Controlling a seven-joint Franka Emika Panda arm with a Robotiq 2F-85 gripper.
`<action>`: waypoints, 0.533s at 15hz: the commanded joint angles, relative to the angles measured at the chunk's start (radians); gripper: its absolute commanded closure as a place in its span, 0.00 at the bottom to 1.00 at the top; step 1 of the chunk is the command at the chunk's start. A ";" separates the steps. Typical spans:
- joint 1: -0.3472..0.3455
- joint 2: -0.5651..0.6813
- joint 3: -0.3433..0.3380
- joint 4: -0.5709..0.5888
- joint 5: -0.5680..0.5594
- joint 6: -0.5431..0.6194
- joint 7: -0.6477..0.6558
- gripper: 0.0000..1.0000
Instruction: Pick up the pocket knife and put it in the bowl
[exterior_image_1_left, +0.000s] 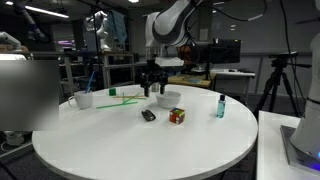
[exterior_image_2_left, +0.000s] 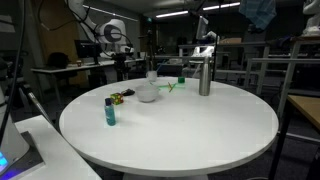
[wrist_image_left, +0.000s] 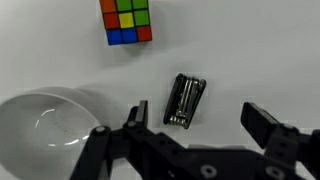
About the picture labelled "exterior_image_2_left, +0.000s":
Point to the white robot stand table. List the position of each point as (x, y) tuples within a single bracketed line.
[(50, 150)]

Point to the white office desk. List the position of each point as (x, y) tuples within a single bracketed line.
[(66, 68)]

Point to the long green stick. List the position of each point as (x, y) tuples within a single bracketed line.
[(163, 87)]

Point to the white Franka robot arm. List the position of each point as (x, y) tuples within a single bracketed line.
[(113, 25)]

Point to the small green cube block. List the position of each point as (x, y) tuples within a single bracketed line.
[(181, 79)]

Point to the orange stick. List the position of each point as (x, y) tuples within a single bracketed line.
[(171, 87)]

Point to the blue hanging cloth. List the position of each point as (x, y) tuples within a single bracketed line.
[(258, 11)]

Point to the ceiling light strip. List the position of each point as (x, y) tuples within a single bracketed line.
[(171, 14), (221, 5)]

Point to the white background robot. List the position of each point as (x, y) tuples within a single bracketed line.
[(203, 30), (313, 16)]

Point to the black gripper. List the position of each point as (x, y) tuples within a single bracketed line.
[(121, 61)]

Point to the small brown cup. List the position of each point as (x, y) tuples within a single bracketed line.
[(79, 62)]

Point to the black bag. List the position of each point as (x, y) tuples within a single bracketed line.
[(58, 60)]

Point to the stainless steel bottle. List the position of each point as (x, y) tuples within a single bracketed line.
[(205, 78)]

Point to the white mug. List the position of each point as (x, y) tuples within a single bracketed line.
[(151, 76)]

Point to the multicoloured Rubik's cube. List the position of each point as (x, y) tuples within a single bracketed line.
[(116, 98)]

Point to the blue sanitizer bottle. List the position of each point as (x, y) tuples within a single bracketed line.
[(110, 113)]

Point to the grey robot mounting plate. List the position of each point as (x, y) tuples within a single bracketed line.
[(30, 156)]

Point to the wooden table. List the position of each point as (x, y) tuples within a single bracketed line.
[(306, 106)]

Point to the black computer monitor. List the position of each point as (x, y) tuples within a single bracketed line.
[(86, 50)]

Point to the white bowl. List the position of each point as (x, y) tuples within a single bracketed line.
[(146, 93)]

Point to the grey metal frame table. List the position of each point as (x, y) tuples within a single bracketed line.
[(273, 61)]

